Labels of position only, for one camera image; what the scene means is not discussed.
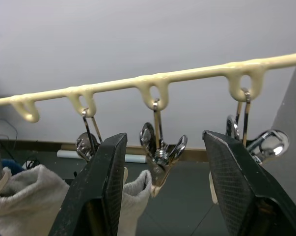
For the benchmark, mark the blue sock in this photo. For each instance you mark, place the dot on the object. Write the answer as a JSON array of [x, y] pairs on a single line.
[[12, 165]]

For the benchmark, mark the grey ribbed sock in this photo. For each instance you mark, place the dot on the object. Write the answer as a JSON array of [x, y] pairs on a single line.
[[135, 196], [27, 196]]

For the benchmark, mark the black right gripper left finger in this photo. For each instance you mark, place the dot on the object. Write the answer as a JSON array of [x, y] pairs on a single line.
[[98, 186]]

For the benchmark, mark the cream clip hanger bar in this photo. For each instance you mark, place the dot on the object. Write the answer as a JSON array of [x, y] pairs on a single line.
[[152, 79]]

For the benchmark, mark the wooden baseboard strip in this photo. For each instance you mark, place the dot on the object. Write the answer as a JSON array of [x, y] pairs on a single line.
[[194, 153]]

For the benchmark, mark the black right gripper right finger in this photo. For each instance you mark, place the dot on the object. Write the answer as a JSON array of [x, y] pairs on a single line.
[[238, 186]]

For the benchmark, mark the white roll tube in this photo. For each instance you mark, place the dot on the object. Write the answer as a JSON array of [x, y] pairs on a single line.
[[66, 154]]

